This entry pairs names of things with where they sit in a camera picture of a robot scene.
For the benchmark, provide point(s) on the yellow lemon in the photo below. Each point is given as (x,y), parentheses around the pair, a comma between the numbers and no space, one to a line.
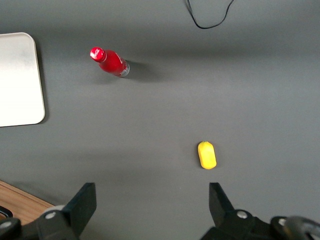
(207,155)

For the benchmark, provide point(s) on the wooden drawer cabinet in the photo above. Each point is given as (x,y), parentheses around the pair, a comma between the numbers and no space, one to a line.
(22,200)

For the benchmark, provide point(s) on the beige plastic tray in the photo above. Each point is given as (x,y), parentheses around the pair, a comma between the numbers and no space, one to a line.
(17,80)

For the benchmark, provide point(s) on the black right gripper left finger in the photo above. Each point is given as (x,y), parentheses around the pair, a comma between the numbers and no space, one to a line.
(75,212)

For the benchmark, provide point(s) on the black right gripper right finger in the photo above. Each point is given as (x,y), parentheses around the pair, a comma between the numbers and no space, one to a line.
(225,215)

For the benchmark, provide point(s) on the red soda bottle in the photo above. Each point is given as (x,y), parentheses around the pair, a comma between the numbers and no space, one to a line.
(112,63)

